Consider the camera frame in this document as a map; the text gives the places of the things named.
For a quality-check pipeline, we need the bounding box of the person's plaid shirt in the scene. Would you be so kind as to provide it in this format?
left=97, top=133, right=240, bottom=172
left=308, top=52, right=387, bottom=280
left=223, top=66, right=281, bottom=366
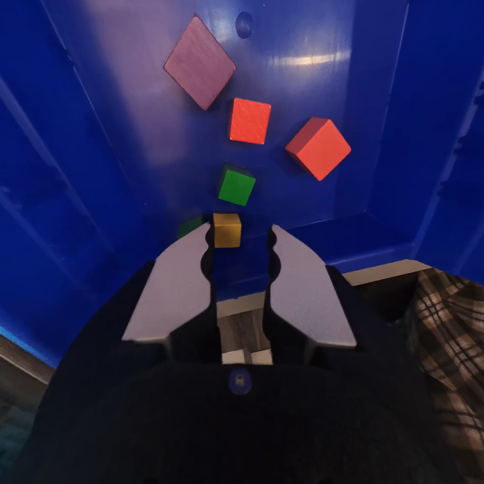
left=405, top=268, right=484, bottom=454

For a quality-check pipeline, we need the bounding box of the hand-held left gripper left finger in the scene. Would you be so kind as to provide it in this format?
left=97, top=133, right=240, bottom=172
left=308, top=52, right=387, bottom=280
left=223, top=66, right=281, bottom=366
left=121, top=222, right=222, bottom=365

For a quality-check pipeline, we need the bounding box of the blue plastic bin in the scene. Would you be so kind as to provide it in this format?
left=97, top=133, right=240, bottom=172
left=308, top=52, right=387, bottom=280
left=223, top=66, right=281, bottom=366
left=0, top=0, right=484, bottom=369

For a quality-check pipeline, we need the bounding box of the purple wooden cube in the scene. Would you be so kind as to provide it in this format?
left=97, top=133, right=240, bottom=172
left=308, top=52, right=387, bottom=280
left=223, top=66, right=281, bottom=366
left=163, top=14, right=237, bottom=112

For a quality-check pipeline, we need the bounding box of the yellow wooden cube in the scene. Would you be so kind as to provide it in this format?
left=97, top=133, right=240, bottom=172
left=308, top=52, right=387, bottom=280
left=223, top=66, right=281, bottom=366
left=213, top=213, right=243, bottom=249

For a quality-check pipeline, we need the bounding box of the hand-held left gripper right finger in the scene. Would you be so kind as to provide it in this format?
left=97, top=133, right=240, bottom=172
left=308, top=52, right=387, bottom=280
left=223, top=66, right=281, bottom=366
left=263, top=224, right=358, bottom=365

